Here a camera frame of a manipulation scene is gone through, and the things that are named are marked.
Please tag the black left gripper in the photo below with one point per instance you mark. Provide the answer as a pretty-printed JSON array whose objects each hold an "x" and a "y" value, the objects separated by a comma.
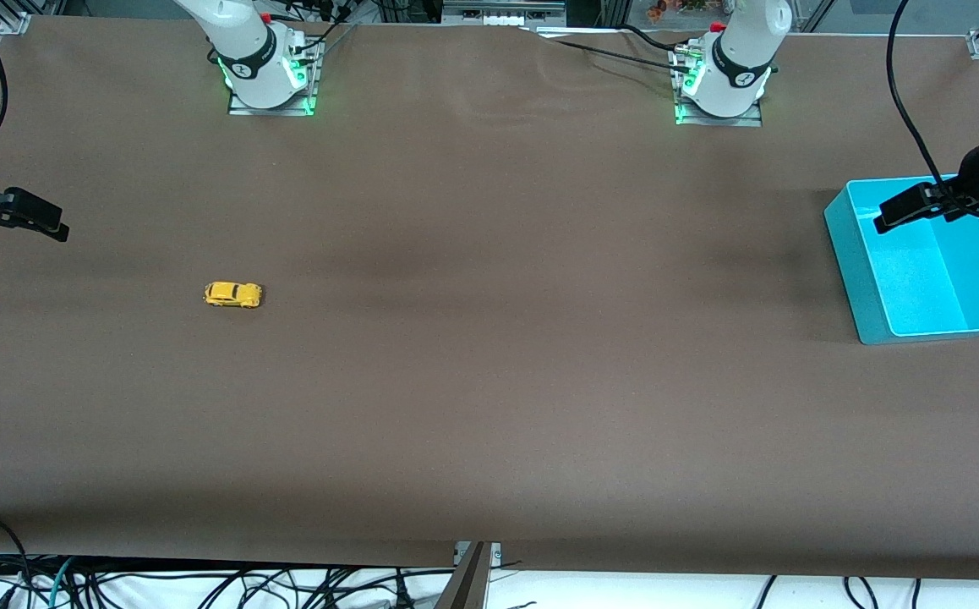
[{"x": 974, "y": 173}]

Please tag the yellow beetle toy car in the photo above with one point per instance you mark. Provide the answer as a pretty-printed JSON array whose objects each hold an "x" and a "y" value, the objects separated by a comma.
[{"x": 232, "y": 293}]

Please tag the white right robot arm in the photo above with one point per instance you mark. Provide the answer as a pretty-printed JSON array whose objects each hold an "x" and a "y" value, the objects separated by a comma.
[{"x": 244, "y": 51}]

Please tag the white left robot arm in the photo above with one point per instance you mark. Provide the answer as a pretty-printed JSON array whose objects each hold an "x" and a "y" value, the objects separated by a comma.
[{"x": 739, "y": 51}]

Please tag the turquoise plastic bin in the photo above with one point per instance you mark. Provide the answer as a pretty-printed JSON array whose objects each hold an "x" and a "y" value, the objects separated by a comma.
[{"x": 929, "y": 279}]

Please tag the orange background clutter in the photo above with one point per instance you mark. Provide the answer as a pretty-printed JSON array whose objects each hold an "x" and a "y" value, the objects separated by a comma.
[{"x": 659, "y": 10}]

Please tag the brown table cover mat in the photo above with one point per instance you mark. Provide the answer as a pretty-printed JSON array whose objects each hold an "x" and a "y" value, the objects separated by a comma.
[{"x": 489, "y": 338}]

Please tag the grey power strip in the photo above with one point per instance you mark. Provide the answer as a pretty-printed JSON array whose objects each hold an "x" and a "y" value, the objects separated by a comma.
[{"x": 502, "y": 13}]

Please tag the aluminium table leg profile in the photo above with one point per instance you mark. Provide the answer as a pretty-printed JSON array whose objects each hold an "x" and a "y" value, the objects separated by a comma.
[{"x": 466, "y": 588}]

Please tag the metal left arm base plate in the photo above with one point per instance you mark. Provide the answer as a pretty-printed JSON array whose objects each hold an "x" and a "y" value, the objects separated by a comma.
[{"x": 747, "y": 121}]

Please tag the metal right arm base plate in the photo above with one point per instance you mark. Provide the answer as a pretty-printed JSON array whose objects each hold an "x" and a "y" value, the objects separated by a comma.
[{"x": 240, "y": 109}]

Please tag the small metal table bracket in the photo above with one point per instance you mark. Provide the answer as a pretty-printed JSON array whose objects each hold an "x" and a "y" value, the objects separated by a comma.
[{"x": 496, "y": 554}]

